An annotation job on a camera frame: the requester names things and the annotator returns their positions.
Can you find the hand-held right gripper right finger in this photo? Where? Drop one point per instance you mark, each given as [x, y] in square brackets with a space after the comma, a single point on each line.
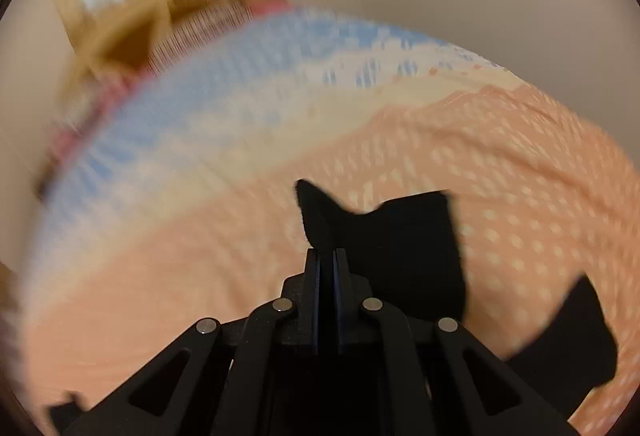
[342, 296]

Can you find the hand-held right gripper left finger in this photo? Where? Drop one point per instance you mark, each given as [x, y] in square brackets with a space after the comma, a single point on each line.
[314, 296]

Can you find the black pants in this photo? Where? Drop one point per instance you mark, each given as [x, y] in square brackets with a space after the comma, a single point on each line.
[405, 246]

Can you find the polka dot bedspread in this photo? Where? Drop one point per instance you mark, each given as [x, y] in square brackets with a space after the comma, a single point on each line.
[200, 226]

